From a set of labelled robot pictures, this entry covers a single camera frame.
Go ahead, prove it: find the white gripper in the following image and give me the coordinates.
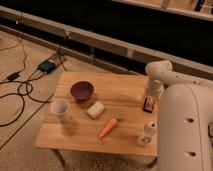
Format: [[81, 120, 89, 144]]
[[145, 77, 163, 98]]

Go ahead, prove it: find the white sponge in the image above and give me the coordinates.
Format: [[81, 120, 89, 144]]
[[86, 101, 105, 119]]

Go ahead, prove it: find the orange carrot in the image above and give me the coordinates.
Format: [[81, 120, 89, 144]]
[[98, 118, 117, 139]]

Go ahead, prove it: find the white cup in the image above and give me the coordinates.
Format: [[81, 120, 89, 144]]
[[50, 99, 70, 122]]

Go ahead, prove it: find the purple bowl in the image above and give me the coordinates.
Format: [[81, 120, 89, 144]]
[[70, 81, 94, 101]]

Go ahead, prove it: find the wooden table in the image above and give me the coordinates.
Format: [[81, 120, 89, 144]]
[[34, 71, 160, 169]]

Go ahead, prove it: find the small black plug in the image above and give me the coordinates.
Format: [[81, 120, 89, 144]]
[[7, 72, 19, 81]]

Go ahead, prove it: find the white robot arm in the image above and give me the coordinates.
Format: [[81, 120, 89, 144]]
[[145, 60, 213, 171]]

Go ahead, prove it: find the black power adapter box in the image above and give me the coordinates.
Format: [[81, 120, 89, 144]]
[[38, 60, 56, 73]]

